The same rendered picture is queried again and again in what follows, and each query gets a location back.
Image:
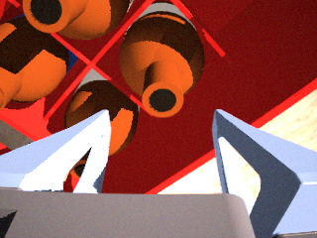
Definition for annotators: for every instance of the red crate with dividers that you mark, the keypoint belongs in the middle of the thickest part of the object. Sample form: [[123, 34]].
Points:
[[266, 61]]

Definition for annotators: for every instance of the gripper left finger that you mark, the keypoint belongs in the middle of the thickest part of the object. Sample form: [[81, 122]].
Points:
[[43, 164]]

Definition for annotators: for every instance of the orange bottle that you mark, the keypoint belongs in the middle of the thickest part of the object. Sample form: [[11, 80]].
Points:
[[162, 51], [32, 63], [76, 19], [93, 94]]

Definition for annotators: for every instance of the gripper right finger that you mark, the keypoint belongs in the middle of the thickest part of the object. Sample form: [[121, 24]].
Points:
[[287, 201]]

